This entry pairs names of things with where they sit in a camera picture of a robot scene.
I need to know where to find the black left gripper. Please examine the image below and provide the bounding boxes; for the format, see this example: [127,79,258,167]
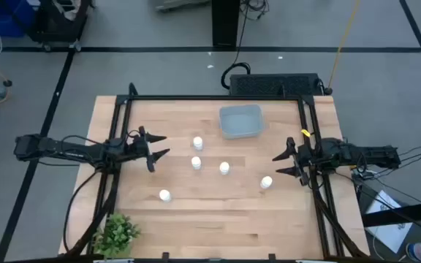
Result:
[122,126,172,173]

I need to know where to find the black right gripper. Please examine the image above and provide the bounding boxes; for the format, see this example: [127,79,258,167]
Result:
[271,137,325,187]

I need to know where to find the translucent grey plastic basket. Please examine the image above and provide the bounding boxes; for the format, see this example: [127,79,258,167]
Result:
[219,104,265,140]

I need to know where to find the small green potted plant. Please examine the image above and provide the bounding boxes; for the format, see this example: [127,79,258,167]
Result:
[92,213,142,259]

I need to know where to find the black metal beam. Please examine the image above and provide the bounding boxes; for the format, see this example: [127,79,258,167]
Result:
[362,199,421,227]

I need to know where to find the white paper sheet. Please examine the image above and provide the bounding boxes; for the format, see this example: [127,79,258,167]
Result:
[363,189,414,255]

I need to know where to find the black upright column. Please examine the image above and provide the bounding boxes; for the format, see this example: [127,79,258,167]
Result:
[211,0,240,47]

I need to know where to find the black wheeled cart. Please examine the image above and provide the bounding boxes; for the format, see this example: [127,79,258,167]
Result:
[27,0,96,52]

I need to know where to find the black aluminium table frame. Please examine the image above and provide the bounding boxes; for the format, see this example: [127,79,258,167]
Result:
[64,82,371,263]

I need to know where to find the black power cable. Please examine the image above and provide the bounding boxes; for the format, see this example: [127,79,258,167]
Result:
[220,0,270,91]

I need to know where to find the black arm base cable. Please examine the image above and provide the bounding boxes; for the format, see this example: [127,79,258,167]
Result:
[62,169,102,254]

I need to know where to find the yellow hanging cable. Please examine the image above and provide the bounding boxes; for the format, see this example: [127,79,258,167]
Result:
[323,0,361,95]

